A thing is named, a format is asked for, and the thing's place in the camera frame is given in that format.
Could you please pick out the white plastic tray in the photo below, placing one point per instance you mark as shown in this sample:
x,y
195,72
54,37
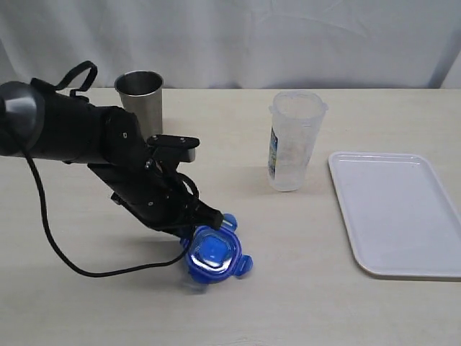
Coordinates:
x,y
399,219

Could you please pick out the white backdrop curtain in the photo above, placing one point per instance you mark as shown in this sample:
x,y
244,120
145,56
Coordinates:
x,y
238,44

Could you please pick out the blue plastic container lid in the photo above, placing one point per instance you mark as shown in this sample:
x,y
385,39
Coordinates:
x,y
215,255

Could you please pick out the stainless steel cup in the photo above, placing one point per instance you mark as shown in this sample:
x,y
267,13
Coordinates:
x,y
142,104

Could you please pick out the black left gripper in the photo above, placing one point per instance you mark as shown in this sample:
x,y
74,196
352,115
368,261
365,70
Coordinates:
x,y
153,191

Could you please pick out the clear tall plastic container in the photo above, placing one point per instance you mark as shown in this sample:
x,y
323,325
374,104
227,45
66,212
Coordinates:
x,y
297,116

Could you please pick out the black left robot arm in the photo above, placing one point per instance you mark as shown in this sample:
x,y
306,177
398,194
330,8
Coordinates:
x,y
38,121

